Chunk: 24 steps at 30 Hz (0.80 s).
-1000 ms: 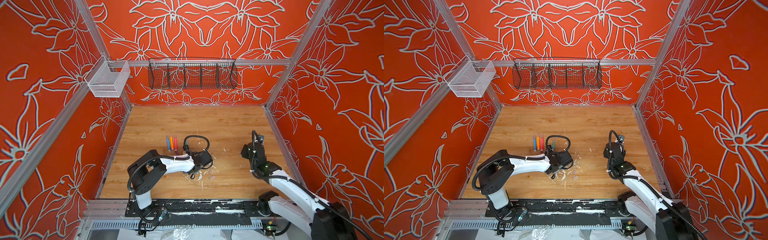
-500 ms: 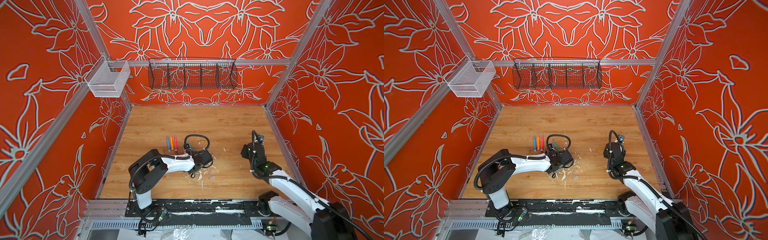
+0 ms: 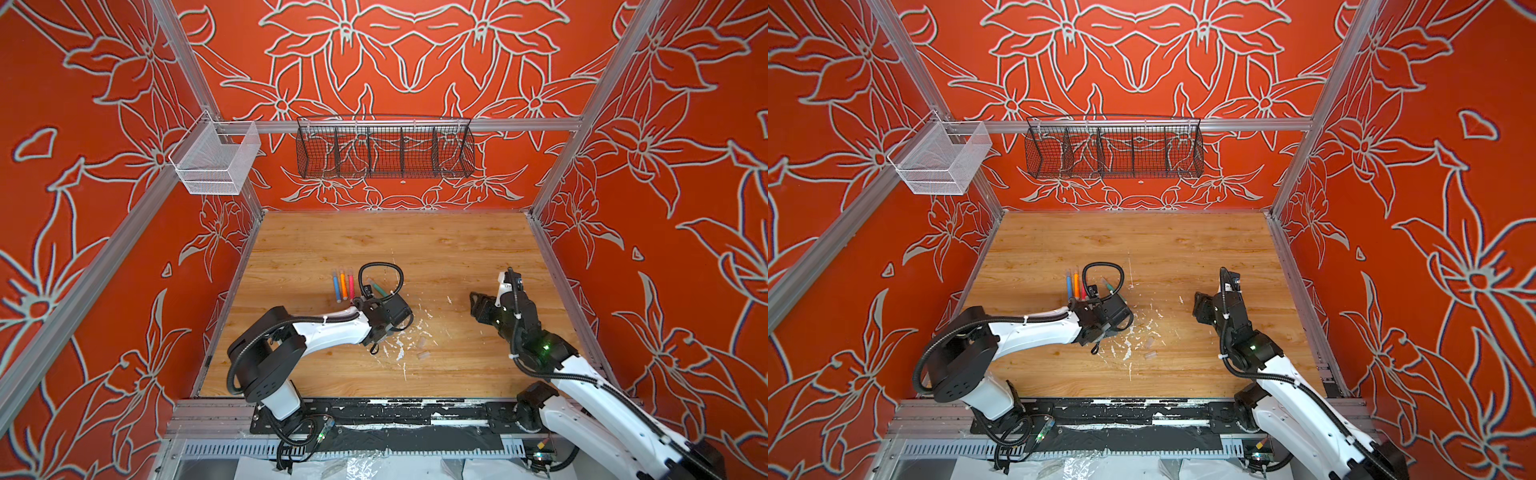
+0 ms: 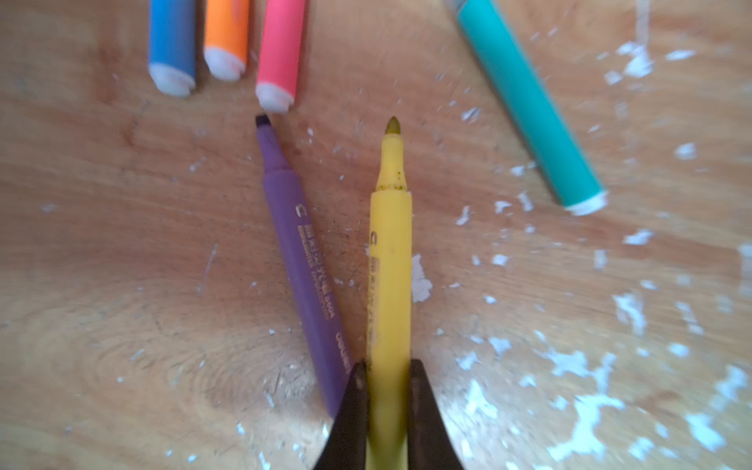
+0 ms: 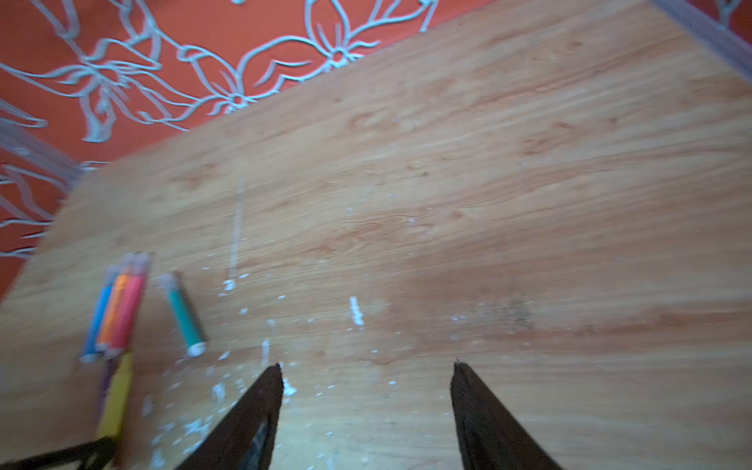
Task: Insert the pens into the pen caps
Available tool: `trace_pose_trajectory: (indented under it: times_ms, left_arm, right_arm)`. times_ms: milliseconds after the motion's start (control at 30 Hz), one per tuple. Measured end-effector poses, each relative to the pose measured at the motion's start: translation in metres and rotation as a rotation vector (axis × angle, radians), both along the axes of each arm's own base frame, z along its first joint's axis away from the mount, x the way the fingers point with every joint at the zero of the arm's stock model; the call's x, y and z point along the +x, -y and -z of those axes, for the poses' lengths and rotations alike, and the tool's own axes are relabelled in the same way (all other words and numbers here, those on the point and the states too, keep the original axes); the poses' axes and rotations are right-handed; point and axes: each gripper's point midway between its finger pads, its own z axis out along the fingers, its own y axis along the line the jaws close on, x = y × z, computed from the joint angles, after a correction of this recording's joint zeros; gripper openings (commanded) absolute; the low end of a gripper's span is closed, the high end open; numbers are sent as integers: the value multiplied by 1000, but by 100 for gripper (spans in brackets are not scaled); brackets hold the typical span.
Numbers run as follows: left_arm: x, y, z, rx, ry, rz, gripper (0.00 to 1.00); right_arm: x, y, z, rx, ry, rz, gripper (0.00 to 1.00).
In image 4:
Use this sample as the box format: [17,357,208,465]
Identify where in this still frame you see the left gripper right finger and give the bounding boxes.
[407,358,464,470]

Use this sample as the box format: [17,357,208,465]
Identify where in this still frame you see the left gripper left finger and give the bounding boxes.
[313,360,368,470]

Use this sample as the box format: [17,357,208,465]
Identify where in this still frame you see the purple highlighter pen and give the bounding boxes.
[256,114,353,417]

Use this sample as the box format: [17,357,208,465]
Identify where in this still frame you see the yellow highlighter pen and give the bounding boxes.
[366,117,412,469]

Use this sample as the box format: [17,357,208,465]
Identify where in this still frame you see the green highlighter pen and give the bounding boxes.
[450,0,608,217]

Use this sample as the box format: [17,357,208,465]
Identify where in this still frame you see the orange highlighter pen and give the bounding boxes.
[204,0,251,82]

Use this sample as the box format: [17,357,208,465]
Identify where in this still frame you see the pink highlighter pen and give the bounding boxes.
[256,0,307,114]

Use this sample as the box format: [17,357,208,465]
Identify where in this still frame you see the blue highlighter pen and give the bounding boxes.
[148,0,197,97]

